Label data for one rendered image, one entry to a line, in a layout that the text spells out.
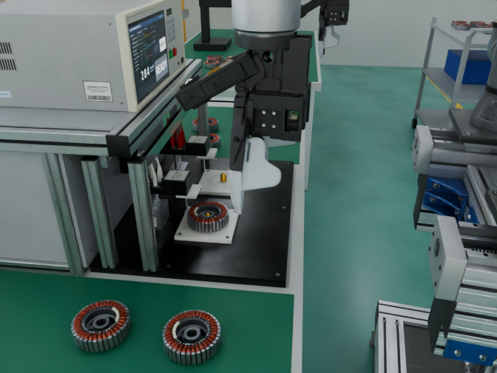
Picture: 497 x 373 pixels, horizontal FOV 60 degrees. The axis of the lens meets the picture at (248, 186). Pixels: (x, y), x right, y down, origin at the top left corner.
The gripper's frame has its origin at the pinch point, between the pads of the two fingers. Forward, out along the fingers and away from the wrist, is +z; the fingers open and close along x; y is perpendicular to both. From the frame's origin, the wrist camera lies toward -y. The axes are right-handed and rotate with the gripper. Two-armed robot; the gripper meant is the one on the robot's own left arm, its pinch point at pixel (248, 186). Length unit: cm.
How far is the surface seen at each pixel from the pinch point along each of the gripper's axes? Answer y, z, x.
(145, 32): -36, -12, 44
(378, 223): 33, 115, 179
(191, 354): -11.5, 37.7, 1.4
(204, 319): -11.6, 36.7, 9.3
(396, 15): 47, 49, 589
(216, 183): -28, 37, 65
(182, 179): -28, 23, 40
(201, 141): -32, 23, 65
